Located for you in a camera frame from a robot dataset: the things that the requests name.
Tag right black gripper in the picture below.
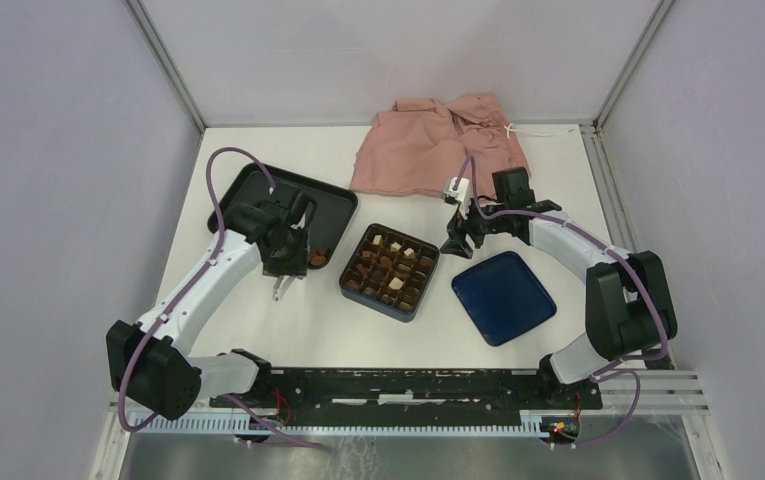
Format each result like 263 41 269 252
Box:
440 193 509 260

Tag silver metal tongs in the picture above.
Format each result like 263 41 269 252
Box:
272 275 295 302

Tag blue chocolate box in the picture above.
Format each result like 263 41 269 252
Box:
338 223 440 323

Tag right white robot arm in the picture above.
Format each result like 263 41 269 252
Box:
441 167 678 408

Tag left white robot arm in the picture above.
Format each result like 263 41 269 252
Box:
106 187 317 431

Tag black chocolate tray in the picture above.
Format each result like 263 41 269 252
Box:
220 163 358 270

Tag blue box lid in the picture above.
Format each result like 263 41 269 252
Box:
451 251 558 347

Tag pink cloth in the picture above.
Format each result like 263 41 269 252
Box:
350 93 531 197

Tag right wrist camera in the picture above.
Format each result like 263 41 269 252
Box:
442 177 473 216

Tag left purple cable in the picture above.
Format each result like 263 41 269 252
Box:
116 146 330 452

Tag purple cable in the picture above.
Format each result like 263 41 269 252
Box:
116 146 330 452
453 154 672 449

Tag white drawstring cord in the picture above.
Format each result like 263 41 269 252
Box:
503 123 577 140

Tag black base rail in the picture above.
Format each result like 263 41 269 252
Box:
210 368 603 427

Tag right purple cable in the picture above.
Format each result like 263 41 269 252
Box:
453 154 672 449

